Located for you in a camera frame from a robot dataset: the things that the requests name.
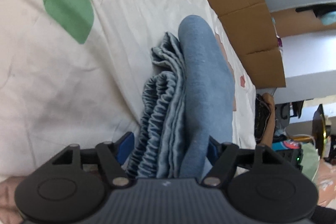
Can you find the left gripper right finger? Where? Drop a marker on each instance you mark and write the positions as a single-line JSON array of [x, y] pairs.
[[222, 157]]

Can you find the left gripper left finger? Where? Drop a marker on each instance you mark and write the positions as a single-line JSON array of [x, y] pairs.
[[111, 157]]

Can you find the light blue denim shorts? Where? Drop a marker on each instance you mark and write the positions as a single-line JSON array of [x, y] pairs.
[[189, 102]]

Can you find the folded brown garment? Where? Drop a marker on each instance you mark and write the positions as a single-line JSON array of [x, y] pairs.
[[267, 138]]

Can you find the black patterned folded garment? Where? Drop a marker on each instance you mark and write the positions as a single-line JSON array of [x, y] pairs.
[[262, 113]]

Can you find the teal patterned cloth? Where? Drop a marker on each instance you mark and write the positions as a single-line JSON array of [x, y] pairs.
[[288, 149]]

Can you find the cream bear print bedsheet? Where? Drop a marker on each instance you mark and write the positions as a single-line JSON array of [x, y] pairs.
[[73, 71]]

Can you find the white pillar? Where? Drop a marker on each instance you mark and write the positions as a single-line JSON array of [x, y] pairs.
[[309, 66]]

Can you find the upright brown cardboard box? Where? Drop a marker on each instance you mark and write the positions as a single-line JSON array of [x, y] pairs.
[[290, 23]]

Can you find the brown cardboard sheet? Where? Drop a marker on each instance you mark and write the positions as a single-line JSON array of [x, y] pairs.
[[250, 30]]

